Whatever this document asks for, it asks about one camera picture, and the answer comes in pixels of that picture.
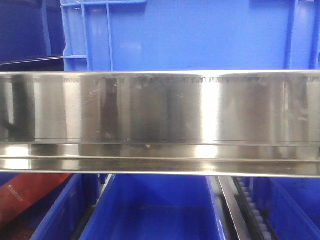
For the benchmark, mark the stainless steel shelf beam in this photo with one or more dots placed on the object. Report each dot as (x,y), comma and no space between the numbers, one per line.
(256,123)

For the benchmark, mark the blue bin lower centre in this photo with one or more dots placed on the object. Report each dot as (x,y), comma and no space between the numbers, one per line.
(156,207)

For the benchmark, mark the large blue crate upper shelf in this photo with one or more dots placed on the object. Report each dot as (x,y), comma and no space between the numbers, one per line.
(171,35)

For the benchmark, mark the blue bin lower left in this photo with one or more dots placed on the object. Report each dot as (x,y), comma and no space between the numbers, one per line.
(55,216)

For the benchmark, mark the red packet in bin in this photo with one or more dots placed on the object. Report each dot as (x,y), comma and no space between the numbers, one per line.
(24,190)

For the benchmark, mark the dark blue bin upper left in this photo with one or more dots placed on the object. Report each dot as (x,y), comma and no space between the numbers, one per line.
(30,30)

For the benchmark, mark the blue bin lower right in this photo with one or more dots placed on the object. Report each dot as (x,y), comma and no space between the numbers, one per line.
(292,206)

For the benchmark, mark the roller track rail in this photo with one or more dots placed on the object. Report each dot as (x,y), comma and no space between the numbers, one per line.
(241,218)

